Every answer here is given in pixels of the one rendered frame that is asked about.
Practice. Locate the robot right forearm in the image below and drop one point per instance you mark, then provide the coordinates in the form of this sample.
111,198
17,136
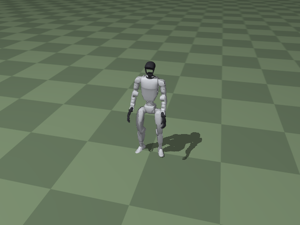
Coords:
133,99

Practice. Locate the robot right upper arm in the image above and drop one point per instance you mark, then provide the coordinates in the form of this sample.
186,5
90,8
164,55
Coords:
136,86

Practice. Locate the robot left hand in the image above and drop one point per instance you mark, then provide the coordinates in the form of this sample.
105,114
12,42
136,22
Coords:
163,120

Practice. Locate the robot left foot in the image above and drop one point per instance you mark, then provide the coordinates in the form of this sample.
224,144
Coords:
160,152

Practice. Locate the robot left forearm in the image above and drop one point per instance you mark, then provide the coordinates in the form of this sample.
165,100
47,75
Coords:
163,105

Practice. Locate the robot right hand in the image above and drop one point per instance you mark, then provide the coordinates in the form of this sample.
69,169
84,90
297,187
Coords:
131,110

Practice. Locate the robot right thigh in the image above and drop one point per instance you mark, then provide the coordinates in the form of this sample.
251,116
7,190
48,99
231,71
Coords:
140,120

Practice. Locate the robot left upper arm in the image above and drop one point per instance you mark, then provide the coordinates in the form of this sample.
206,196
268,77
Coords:
162,85

